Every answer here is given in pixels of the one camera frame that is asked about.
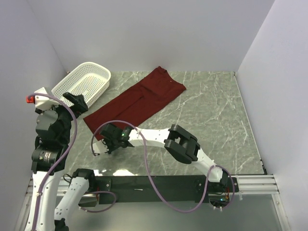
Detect dark red t shirt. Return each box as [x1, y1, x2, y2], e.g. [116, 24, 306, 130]
[84, 66, 186, 132]

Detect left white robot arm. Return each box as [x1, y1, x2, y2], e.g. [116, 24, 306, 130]
[25, 92, 97, 231]

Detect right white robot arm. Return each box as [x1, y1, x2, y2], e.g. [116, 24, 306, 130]
[93, 124, 229, 192]

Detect white perforated plastic basket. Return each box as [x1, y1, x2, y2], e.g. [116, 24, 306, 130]
[51, 62, 111, 107]

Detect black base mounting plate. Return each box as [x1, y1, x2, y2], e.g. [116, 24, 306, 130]
[96, 175, 231, 208]

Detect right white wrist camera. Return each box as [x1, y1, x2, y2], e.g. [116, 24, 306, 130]
[92, 140, 109, 155]

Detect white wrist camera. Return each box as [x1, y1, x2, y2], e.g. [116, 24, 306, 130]
[92, 140, 109, 155]
[26, 87, 59, 111]

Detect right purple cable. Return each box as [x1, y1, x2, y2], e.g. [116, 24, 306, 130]
[90, 120, 236, 214]

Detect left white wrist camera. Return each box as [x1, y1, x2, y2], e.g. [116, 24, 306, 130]
[26, 87, 59, 111]

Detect aluminium extrusion rail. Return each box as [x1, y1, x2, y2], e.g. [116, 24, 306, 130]
[234, 175, 280, 195]

